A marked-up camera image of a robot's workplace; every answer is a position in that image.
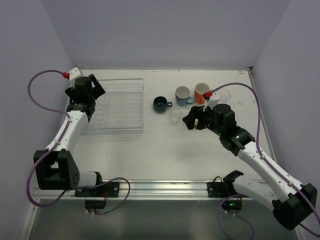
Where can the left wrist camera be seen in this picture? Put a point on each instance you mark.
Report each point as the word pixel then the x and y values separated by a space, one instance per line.
pixel 74 74

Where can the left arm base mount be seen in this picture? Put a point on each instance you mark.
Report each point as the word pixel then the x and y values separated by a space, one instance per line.
pixel 100 191

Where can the orange mug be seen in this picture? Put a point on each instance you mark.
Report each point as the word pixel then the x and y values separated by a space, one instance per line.
pixel 199 90

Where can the white wire dish rack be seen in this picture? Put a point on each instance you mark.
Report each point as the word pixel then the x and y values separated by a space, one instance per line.
pixel 120 110

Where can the dark blue squat mug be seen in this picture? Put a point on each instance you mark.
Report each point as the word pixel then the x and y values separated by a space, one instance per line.
pixel 161 104

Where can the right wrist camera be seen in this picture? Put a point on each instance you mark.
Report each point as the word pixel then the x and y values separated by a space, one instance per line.
pixel 211 99

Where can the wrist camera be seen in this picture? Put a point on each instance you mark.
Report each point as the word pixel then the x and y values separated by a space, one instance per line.
pixel 211 99
pixel 74 74

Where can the aluminium mounting rail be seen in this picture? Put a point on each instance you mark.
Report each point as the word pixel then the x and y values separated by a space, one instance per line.
pixel 161 190

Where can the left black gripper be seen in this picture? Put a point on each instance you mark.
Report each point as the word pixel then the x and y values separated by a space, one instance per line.
pixel 99 88

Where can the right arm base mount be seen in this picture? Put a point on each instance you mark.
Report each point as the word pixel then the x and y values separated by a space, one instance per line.
pixel 222 187

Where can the clear glass with sticker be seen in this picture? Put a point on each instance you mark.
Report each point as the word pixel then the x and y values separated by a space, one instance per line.
pixel 224 95

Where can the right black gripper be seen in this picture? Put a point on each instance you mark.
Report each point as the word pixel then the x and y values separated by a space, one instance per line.
pixel 197 120

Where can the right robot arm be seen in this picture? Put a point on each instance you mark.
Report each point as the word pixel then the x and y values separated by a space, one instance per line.
pixel 290 200

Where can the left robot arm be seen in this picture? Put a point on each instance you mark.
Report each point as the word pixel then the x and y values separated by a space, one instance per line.
pixel 55 166

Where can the light blue floral mug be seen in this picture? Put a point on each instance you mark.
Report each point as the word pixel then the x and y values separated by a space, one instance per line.
pixel 183 96

